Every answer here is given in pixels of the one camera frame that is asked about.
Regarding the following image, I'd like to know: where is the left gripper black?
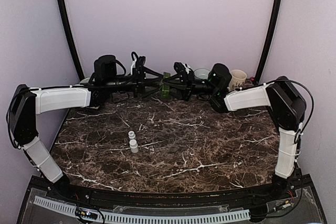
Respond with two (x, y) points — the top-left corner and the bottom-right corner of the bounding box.
(106, 66), (164, 99)

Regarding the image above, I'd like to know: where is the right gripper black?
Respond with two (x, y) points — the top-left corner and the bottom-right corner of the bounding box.
(162, 70), (218, 101)

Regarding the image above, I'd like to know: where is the green weekly pill organizer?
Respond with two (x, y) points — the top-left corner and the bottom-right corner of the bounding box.
(161, 72), (171, 99)

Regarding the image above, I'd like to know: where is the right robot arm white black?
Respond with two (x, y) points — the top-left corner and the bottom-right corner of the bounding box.
(163, 62), (309, 179)

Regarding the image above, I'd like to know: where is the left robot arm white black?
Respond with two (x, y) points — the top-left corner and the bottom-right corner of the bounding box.
(6, 52), (163, 201)

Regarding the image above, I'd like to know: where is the pale green bowl right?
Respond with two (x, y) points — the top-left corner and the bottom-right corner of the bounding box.
(194, 68), (210, 80)

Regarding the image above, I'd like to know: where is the pale green bowl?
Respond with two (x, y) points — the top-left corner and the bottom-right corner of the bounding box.
(79, 77), (90, 84)
(194, 68), (210, 80)

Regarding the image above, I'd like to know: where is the cream ceramic mug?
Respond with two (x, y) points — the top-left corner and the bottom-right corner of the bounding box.
(228, 69), (247, 91)

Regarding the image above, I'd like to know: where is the pale green bowl left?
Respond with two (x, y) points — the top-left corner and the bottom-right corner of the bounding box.
(79, 77), (90, 84)

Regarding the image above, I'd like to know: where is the white pill bottle front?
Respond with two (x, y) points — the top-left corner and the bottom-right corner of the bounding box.
(129, 139), (139, 153)

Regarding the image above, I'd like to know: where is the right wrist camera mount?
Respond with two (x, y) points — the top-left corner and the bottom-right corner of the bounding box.
(174, 62), (194, 78)

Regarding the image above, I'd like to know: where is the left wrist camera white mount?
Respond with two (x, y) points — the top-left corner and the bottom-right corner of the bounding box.
(130, 51), (146, 76)

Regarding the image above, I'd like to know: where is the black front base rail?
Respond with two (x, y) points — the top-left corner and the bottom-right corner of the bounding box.
(61, 184), (275, 208)

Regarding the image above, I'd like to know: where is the left black frame post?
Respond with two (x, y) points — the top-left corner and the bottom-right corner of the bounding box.
(57, 0), (85, 80)

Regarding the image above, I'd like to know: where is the black frame post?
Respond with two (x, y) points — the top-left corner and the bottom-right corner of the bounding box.
(57, 0), (85, 80)
(251, 0), (281, 85)

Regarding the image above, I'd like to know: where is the right black frame post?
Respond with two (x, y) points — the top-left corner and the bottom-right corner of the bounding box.
(251, 0), (281, 85)

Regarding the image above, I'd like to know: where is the white slotted cable duct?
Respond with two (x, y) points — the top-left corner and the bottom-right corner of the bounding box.
(34, 196), (250, 224)

